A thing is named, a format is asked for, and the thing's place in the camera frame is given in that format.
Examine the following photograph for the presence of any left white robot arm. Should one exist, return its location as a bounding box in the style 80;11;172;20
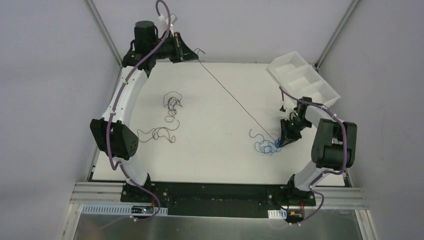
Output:
89;19;199;203

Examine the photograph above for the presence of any blue wire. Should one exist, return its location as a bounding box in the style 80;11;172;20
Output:
249;129;283;157

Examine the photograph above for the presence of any aluminium frame rail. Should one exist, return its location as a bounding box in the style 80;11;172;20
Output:
70;182;369;210

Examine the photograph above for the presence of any white cable duct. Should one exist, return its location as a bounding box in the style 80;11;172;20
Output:
81;204;168;217
267;208;287;220

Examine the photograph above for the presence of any corner aluminium post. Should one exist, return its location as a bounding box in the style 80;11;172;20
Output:
84;0;122;67
314;0;362;72

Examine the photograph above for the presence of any left corner aluminium post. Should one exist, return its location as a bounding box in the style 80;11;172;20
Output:
84;0;122;67

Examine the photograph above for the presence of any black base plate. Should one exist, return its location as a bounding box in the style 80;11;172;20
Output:
120;181;317;218

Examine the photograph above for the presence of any right white cable duct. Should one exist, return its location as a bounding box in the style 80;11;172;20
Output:
267;208;287;220

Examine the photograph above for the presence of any left white cable duct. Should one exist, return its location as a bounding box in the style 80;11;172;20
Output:
81;204;168;217

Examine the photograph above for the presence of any right corner aluminium post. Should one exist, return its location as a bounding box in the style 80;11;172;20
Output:
314;0;362;72

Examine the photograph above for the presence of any white compartment tray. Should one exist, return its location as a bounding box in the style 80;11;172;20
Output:
267;51;341;108

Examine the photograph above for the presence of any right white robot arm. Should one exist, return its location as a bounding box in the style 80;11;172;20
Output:
276;97;358;205

